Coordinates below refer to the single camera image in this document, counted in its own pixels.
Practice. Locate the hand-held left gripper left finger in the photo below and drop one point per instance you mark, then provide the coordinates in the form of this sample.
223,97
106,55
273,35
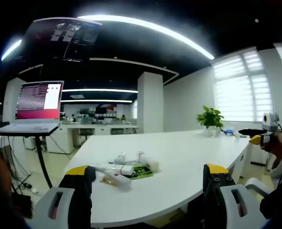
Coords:
78,202

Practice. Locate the potted green plant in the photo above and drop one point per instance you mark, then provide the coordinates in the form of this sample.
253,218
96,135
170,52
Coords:
211,118

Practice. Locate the short ceiling light strip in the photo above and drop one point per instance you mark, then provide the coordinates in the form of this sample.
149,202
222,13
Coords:
10,50

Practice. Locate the black floor box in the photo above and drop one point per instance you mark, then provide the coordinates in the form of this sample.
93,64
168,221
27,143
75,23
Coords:
22,205

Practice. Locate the long ceiling light strip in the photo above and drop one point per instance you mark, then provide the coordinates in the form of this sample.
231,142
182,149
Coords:
155,26

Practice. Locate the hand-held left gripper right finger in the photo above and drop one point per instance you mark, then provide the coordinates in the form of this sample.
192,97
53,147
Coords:
214,190

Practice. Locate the background ceiling light strip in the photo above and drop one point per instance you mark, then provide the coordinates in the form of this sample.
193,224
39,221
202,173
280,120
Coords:
95,101
100,90

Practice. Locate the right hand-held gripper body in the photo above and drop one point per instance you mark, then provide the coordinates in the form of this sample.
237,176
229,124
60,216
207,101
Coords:
270,121

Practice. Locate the small blue item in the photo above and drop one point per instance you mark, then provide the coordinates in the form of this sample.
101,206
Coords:
229,131

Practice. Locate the open laptop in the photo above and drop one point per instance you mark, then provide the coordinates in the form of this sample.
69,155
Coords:
35,100

